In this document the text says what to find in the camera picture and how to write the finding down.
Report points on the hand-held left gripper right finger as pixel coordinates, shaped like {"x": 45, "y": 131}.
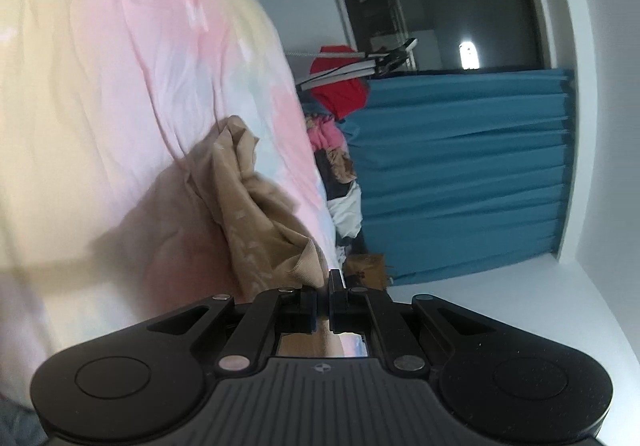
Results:
{"x": 336, "y": 306}

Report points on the grey cloth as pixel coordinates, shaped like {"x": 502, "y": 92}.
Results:
{"x": 17, "y": 426}

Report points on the tan t-shirt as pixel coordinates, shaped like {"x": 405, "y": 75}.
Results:
{"x": 255, "y": 216}

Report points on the black garment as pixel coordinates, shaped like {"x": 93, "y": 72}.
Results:
{"x": 332, "y": 186}

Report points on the pastel tie-dye blanket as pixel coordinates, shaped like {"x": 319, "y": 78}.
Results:
{"x": 100, "y": 101}

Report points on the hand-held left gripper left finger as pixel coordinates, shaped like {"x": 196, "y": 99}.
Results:
{"x": 312, "y": 312}

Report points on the dark framed window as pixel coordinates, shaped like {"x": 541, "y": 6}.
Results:
{"x": 450, "y": 16}

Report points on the pink cloth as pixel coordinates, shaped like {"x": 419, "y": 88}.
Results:
{"x": 325, "y": 136}

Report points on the wide blue curtain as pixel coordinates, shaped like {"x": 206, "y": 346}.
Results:
{"x": 460, "y": 176}

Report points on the red garment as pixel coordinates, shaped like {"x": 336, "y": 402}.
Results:
{"x": 345, "y": 98}

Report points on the brown patterned cloth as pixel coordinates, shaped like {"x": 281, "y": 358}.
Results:
{"x": 342, "y": 166}

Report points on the white garment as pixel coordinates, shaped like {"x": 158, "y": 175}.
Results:
{"x": 347, "y": 213}

